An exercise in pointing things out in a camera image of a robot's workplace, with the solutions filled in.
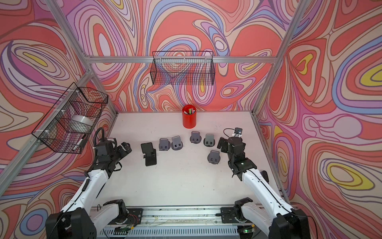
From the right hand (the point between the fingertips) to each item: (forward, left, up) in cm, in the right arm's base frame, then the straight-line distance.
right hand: (227, 142), depth 83 cm
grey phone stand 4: (-2, +7, -12) cm, 14 cm away
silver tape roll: (+2, +73, +18) cm, 76 cm away
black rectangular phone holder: (0, +46, -10) cm, 47 cm away
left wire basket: (-2, +83, +19) cm, 85 cm away
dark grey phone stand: (+10, +8, -12) cm, 18 cm away
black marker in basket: (-4, +76, +11) cm, 77 cm away
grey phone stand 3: (+13, +18, -11) cm, 24 cm away
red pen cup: (+26, +21, -9) cm, 35 cm away
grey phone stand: (+9, +38, -12) cm, 41 cm away
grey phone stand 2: (+8, +30, -11) cm, 33 cm away
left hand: (0, +60, -3) cm, 60 cm away
